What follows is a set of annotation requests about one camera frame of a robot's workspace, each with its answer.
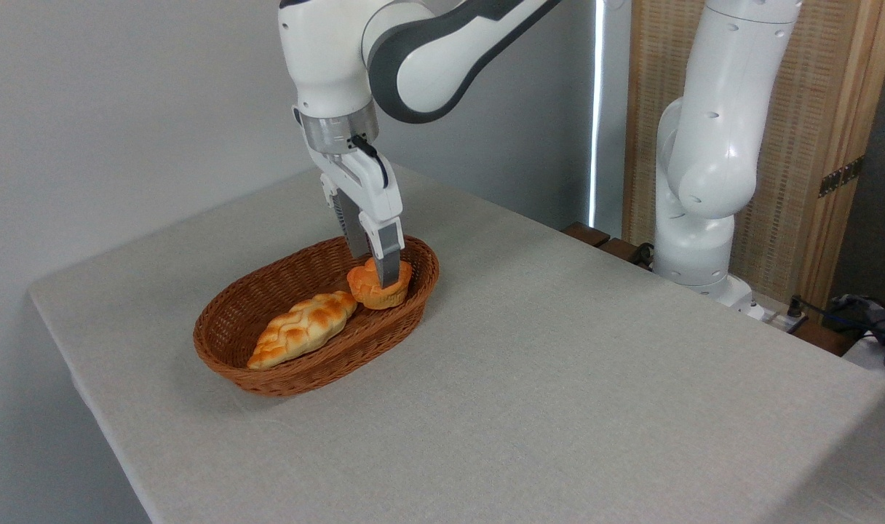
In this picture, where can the brown oval wicker basket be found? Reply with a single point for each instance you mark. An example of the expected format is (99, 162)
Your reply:
(297, 284)

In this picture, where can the grey tablecloth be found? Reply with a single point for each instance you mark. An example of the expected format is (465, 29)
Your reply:
(559, 378)

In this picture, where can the dark blue bag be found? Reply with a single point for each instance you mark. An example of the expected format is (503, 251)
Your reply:
(875, 324)

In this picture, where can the metal screen hinge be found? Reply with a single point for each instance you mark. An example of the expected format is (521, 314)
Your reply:
(840, 177)

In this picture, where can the white power strip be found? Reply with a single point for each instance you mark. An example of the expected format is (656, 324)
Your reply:
(774, 314)

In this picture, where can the orange muffin-shaped bread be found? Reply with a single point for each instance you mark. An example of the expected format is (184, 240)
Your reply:
(362, 290)

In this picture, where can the braided bread loaf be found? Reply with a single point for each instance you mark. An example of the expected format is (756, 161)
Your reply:
(300, 329)

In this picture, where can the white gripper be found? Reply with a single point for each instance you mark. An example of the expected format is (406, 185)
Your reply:
(366, 185)

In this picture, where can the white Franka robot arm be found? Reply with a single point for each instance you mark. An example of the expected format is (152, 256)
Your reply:
(326, 58)

